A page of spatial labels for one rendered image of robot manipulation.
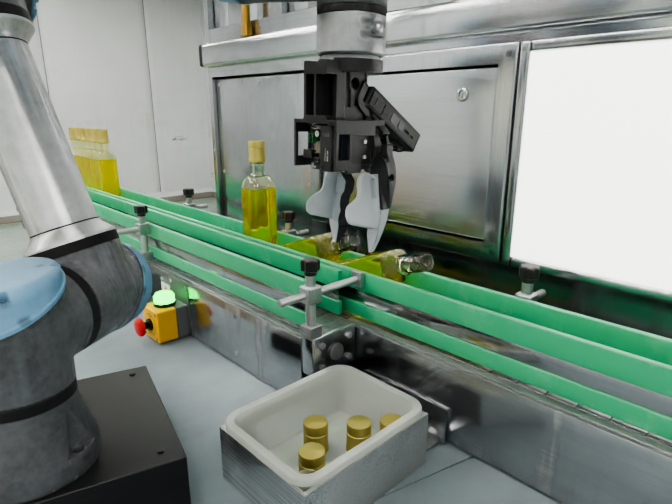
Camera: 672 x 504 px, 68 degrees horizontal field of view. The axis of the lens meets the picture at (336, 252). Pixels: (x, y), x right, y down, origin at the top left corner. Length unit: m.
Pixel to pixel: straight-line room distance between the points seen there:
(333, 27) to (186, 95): 6.84
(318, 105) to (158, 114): 6.66
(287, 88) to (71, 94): 5.67
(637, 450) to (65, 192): 0.73
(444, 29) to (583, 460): 0.66
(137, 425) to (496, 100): 0.70
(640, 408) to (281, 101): 0.97
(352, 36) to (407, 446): 0.50
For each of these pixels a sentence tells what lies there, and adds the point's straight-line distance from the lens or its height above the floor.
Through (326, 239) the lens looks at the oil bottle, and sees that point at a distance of 0.91.
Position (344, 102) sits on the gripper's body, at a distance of 0.55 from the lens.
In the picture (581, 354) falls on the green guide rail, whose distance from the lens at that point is 0.66.
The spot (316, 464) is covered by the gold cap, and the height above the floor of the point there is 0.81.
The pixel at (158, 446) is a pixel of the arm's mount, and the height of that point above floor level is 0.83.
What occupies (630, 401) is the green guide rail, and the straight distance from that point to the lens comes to 0.67.
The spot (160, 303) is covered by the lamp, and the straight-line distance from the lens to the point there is 1.11.
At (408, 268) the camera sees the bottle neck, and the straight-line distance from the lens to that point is 0.80.
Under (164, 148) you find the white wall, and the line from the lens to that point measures 7.22.
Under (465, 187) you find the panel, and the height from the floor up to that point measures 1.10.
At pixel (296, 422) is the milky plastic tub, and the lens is 0.77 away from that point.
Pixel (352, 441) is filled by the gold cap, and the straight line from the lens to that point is 0.72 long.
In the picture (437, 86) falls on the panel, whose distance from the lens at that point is 0.91.
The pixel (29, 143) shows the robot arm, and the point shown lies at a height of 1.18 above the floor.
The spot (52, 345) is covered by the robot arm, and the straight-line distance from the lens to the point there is 0.62.
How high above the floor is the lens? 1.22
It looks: 16 degrees down
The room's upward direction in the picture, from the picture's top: straight up
